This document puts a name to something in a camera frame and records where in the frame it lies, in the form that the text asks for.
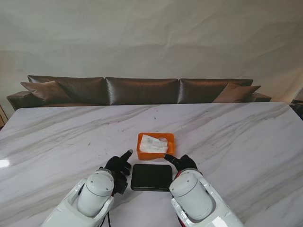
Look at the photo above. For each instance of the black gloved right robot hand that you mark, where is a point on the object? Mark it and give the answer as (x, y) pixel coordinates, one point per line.
(185, 163)

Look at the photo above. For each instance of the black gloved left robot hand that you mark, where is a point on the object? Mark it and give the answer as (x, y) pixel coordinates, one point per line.
(117, 164)

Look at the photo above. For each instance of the orange plastic tissue box cover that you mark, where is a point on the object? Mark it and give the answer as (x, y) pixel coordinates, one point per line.
(151, 156)

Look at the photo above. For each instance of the black tissue box base plate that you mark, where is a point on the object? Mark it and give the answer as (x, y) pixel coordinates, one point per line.
(151, 177)

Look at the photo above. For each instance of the white soft tissue pack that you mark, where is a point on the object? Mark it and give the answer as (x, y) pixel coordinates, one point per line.
(152, 144)

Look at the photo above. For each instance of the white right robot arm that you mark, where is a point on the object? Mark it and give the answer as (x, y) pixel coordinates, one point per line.
(196, 201)

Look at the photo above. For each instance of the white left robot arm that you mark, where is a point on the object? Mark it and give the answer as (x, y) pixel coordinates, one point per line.
(90, 201)

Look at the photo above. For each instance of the brown leather sofa back cushion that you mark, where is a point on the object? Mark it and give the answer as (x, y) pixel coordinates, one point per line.
(87, 89)
(201, 91)
(142, 91)

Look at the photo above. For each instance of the brown satin throw pillow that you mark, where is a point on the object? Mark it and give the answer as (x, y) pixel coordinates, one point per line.
(236, 93)
(45, 91)

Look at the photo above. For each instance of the brown leather sofa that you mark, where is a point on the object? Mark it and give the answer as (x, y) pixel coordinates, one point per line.
(19, 99)

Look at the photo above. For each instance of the wooden furniture piece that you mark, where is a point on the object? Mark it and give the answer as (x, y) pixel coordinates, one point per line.
(2, 118)

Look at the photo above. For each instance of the dark side furniture piece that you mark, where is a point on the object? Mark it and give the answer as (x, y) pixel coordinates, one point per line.
(298, 106)

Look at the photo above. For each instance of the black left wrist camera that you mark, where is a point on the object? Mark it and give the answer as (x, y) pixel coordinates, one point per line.
(120, 185)

